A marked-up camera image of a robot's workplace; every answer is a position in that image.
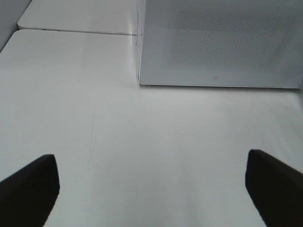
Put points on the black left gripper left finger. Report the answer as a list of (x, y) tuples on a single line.
[(28, 196)]

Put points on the white microwave door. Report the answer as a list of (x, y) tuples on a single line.
[(220, 42)]

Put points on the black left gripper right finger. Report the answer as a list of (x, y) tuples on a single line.
[(276, 190)]

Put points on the white microwave oven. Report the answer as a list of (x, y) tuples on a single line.
[(138, 47)]

